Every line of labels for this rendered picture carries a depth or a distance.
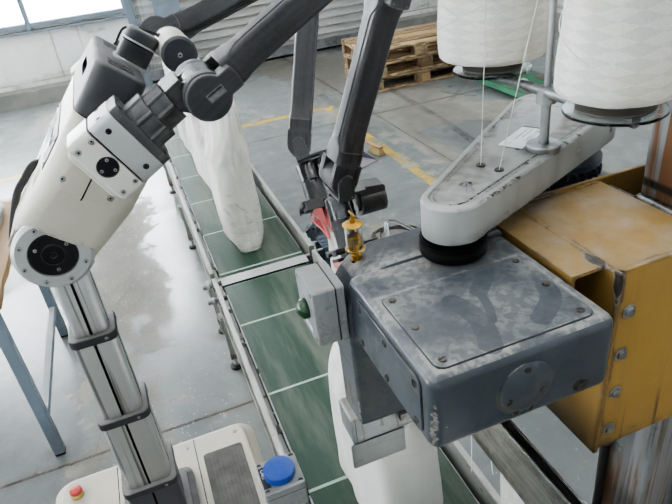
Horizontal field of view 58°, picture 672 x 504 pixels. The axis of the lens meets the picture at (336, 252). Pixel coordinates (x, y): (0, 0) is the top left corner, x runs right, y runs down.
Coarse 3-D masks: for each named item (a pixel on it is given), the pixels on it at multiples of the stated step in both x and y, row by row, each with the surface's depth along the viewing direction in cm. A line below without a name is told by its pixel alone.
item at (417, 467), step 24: (336, 360) 144; (336, 384) 144; (336, 408) 153; (336, 432) 159; (408, 432) 123; (408, 456) 124; (432, 456) 127; (360, 480) 140; (384, 480) 127; (408, 480) 127; (432, 480) 129
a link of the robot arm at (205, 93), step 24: (288, 0) 97; (312, 0) 98; (264, 24) 97; (288, 24) 98; (240, 48) 97; (264, 48) 99; (216, 72) 96; (240, 72) 98; (192, 96) 95; (216, 96) 97; (216, 120) 99
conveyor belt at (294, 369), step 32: (256, 288) 256; (288, 288) 253; (256, 320) 236; (288, 320) 233; (256, 352) 219; (288, 352) 217; (320, 352) 215; (288, 384) 202; (320, 384) 200; (288, 416) 190; (320, 416) 188; (288, 448) 189; (320, 448) 177; (320, 480) 167; (448, 480) 163
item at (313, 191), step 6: (306, 180) 148; (318, 180) 148; (306, 186) 148; (312, 186) 148; (318, 186) 148; (306, 192) 148; (312, 192) 147; (318, 192) 147; (324, 192) 148; (306, 198) 149; (312, 198) 147; (318, 198) 146; (324, 198) 147; (300, 204) 146; (300, 210) 149
